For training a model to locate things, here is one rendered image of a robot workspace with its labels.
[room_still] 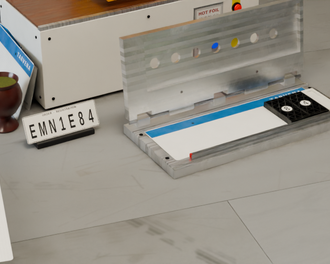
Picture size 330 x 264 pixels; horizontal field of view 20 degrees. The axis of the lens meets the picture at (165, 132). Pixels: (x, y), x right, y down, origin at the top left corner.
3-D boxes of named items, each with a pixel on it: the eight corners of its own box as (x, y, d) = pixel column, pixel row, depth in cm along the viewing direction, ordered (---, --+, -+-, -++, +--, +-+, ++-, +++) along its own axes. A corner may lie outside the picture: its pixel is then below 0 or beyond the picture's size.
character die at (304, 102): (309, 120, 198) (310, 115, 197) (282, 101, 205) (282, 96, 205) (328, 114, 200) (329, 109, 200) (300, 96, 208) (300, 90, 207)
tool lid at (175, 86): (122, 39, 187) (118, 37, 188) (130, 128, 194) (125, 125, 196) (303, -3, 206) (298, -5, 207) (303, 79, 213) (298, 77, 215)
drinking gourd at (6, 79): (-24, 132, 198) (-30, 84, 192) (-3, 113, 205) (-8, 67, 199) (12, 140, 195) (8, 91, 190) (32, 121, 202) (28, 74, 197)
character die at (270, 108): (290, 126, 196) (291, 121, 195) (263, 107, 203) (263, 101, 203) (310, 120, 198) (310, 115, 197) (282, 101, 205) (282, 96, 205)
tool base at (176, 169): (174, 179, 182) (174, 163, 180) (123, 132, 198) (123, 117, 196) (353, 123, 201) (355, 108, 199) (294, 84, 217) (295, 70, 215)
